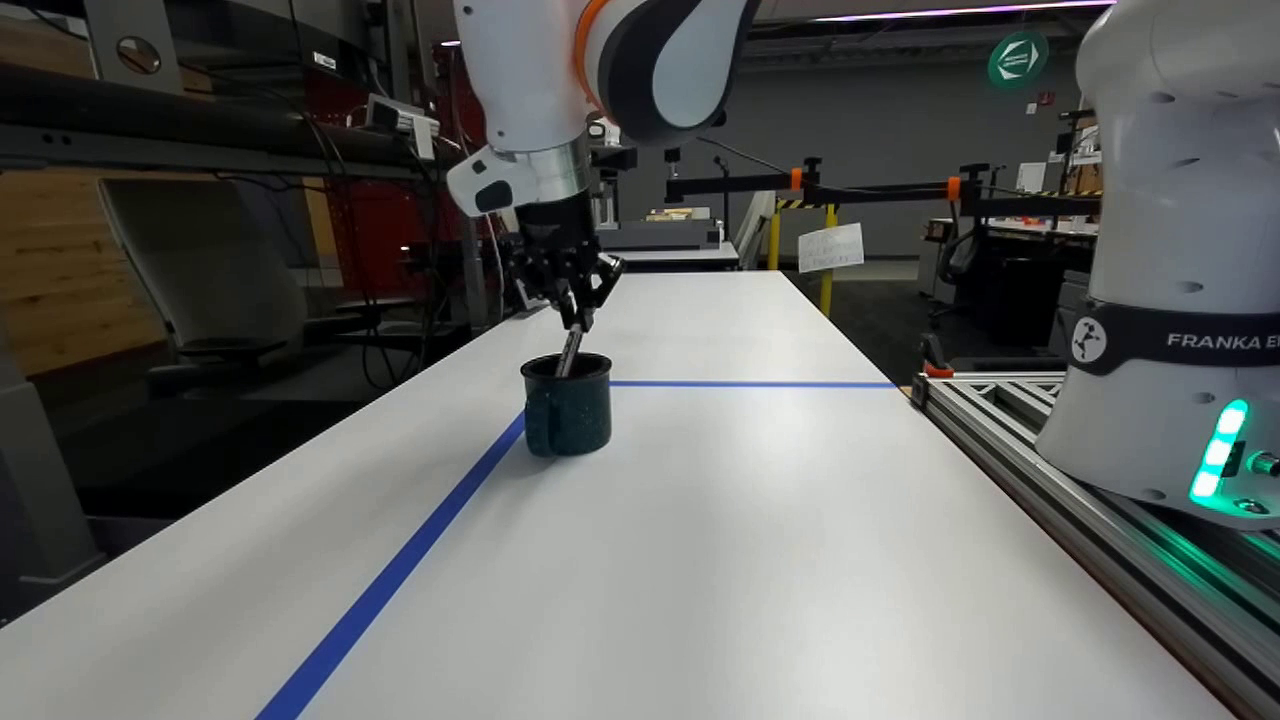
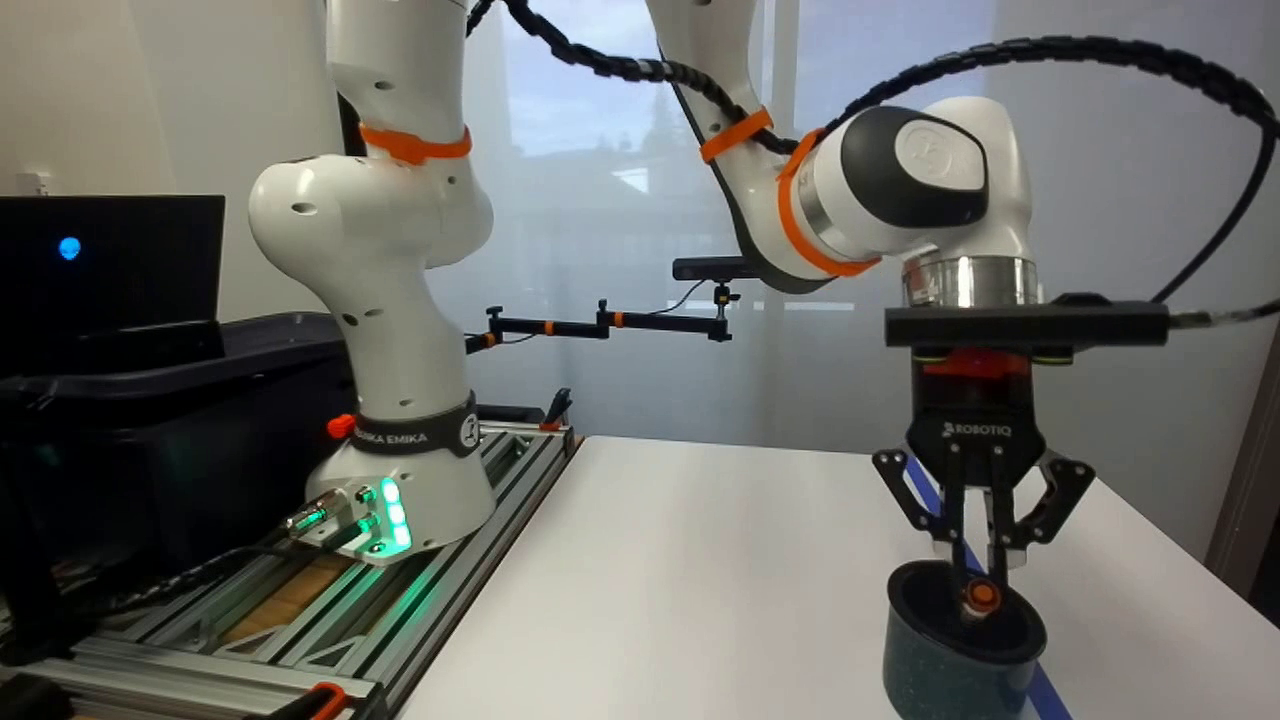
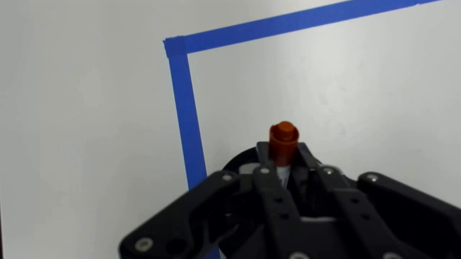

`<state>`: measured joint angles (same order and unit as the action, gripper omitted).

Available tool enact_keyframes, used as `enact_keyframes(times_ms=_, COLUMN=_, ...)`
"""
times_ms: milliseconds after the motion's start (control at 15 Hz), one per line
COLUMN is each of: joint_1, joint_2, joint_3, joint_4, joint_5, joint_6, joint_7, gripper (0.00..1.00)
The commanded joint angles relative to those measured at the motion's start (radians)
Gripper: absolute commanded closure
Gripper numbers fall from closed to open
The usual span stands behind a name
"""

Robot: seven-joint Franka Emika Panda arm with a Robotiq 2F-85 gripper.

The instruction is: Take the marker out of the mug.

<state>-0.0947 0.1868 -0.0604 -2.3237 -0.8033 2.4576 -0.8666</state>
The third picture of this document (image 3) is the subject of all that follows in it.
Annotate blue tape strip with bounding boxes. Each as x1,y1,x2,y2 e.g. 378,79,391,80
162,0,437,56
162,40,223,259

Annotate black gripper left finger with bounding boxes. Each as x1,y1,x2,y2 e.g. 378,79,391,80
119,141,308,259

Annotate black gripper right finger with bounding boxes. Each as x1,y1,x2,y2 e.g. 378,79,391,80
292,142,461,259

